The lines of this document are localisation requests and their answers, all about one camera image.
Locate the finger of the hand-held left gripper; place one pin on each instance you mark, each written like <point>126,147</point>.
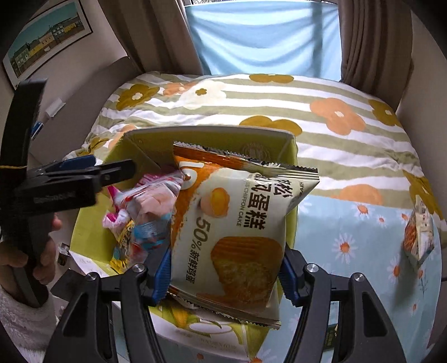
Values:
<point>78,162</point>
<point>115,171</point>

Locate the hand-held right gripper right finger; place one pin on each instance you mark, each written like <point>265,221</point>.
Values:
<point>288,279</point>

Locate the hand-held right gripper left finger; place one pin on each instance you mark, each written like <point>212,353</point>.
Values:
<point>162,275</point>

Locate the green cardboard box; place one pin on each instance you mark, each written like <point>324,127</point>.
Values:
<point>87,227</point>

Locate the orange white cake packet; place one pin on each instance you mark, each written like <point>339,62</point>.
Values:
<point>237,216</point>

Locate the person's left hand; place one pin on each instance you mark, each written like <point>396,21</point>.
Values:
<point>49,258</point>

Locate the yellow snack packet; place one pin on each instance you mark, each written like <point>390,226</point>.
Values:
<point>125,251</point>

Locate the pink white snack packet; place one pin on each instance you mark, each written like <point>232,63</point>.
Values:
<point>153,195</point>

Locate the small white box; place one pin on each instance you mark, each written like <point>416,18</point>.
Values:
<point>55,106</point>

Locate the beige headboard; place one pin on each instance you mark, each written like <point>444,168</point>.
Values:
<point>90,83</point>

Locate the orange grey snack packet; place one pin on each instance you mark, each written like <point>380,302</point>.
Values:
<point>419,237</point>

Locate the beige curtain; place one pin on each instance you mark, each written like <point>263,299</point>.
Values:
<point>373,42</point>
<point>157,35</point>

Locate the floral striped quilt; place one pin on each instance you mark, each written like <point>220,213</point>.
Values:
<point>279,104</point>

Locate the light blue window cloth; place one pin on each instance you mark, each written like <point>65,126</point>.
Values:
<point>262,35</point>

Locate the framed wall poster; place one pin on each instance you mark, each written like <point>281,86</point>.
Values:
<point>45,38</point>

